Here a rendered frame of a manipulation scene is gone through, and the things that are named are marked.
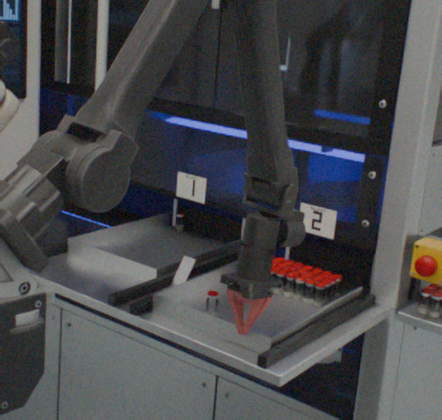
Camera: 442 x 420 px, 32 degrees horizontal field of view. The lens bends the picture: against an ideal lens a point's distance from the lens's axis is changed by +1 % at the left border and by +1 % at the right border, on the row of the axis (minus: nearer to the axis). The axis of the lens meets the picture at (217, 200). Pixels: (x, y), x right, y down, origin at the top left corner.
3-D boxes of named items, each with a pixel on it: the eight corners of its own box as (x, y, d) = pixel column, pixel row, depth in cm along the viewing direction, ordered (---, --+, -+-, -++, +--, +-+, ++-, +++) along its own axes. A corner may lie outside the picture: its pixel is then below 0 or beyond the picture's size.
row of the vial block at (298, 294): (250, 280, 160) (252, 260, 159) (325, 305, 150) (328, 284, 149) (244, 283, 158) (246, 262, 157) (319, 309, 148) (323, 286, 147)
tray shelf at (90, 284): (153, 227, 198) (153, 221, 197) (402, 306, 158) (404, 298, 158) (0, 270, 160) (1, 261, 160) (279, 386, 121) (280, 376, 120)
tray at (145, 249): (167, 225, 195) (168, 211, 194) (250, 250, 180) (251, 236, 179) (67, 253, 168) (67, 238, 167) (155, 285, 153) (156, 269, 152)
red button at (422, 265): (419, 270, 147) (422, 250, 145) (438, 276, 144) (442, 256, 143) (411, 274, 144) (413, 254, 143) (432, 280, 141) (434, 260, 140)
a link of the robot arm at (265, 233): (241, 207, 126) (268, 214, 122) (264, 208, 131) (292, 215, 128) (233, 247, 126) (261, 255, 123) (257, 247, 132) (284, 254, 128)
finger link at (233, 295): (273, 337, 130) (283, 284, 129) (250, 342, 124) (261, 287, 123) (240, 325, 134) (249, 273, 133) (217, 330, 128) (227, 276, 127)
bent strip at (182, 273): (183, 282, 156) (185, 255, 155) (193, 286, 155) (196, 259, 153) (135, 299, 145) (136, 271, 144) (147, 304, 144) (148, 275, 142)
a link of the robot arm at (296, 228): (246, 170, 126) (288, 184, 121) (283, 174, 136) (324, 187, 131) (229, 238, 128) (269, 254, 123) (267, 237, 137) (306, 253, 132)
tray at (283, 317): (253, 268, 168) (255, 253, 167) (360, 303, 153) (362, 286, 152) (152, 311, 141) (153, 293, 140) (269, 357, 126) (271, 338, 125)
